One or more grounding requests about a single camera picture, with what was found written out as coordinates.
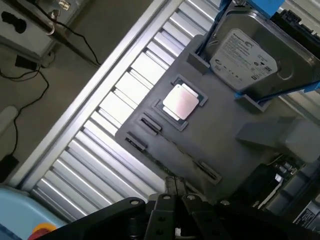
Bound grey cabinet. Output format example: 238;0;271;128
0;0;60;60

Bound grey plastic parts rack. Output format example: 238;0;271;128
114;33;313;205

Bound silver hard disk drive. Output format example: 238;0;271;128
203;9;318;95

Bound dark metal bar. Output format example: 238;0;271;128
14;0;101;67

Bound blue plastic disk bracket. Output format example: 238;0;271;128
193;0;320;103

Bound small black box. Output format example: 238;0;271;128
0;154;20;183

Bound white power strip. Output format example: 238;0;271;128
0;106;18;135

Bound silver square CPU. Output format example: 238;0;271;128
162;83;201;121

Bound black power adapter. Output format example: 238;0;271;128
14;55;38;71

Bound thin black cable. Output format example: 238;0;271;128
0;67;50;157
48;14;102;66

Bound red emergency stop button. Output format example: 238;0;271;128
29;221;58;240

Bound green graphics card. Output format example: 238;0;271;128
247;147;308;213

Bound light blue control box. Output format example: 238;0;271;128
0;187;70;240

